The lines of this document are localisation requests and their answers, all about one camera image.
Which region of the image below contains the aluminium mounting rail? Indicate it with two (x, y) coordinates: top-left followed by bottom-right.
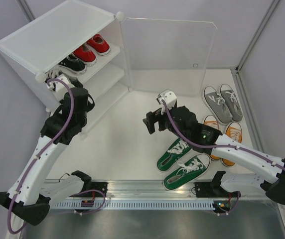
(42, 178), (268, 199)

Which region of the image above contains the left grey sneaker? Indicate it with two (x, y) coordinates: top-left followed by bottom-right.
(203, 86), (232, 124)

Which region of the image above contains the aluminium corner frame post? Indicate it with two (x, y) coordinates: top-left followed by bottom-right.
(232, 0), (282, 152)

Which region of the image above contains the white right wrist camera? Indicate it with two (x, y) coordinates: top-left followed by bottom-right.
(156, 89), (177, 112)

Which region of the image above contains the orange sneaker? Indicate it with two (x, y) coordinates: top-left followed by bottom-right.
(203, 115), (220, 161)
(222, 122), (243, 167)

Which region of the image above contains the black sneaker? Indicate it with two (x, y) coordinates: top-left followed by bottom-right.
(45, 69), (83, 92)
(58, 54), (87, 75)

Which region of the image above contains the right orange sneaker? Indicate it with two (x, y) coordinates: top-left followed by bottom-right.
(222, 122), (243, 167)

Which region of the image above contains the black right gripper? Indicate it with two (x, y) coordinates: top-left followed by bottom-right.
(142, 104), (188, 142)

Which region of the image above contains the red sneaker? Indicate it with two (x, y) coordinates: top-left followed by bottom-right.
(86, 34), (111, 56)
(73, 44), (97, 66)

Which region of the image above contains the clear acrylic cabinet door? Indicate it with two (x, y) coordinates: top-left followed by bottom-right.
(122, 18), (218, 97)

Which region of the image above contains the green sneaker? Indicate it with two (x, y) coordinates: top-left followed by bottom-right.
(156, 138), (191, 172)
(163, 154), (211, 191)

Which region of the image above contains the white plastic shoe cabinet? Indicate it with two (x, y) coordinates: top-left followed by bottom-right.
(0, 0), (131, 134)

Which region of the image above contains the left green sneaker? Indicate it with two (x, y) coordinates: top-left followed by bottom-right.
(156, 138), (191, 172)

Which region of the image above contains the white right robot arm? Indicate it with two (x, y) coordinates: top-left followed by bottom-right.
(142, 106), (285, 205)

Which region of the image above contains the right grey sneaker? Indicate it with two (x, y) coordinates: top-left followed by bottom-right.
(220, 84), (243, 122)

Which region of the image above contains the left orange sneaker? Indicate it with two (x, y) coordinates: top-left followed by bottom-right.
(203, 115), (220, 161)

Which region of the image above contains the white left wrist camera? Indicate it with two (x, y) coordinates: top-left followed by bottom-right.
(46, 74), (73, 101)

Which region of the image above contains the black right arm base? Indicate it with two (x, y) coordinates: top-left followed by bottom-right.
(194, 181), (238, 198)

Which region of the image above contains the white slotted cable duct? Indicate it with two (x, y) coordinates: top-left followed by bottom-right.
(53, 198), (215, 211)

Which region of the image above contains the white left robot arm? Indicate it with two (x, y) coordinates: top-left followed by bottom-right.
(0, 88), (95, 226)

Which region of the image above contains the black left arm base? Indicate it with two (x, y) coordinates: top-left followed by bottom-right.
(81, 181), (108, 198)

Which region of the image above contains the right green sneaker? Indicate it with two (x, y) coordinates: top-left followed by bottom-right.
(163, 154), (211, 191)

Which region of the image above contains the grey sneaker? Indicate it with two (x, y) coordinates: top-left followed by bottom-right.
(220, 84), (243, 122)
(203, 86), (232, 124)

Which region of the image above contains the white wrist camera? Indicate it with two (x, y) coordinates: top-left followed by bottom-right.
(156, 89), (177, 112)
(46, 74), (73, 101)

